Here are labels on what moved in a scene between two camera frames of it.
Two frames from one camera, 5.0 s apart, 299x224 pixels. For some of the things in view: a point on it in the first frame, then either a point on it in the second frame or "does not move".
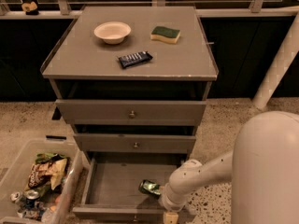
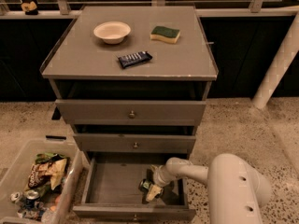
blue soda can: [31, 196] does not move
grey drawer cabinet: [135, 81] does not move
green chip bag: [48, 158] does not move
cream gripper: [172, 204] → [160, 178]
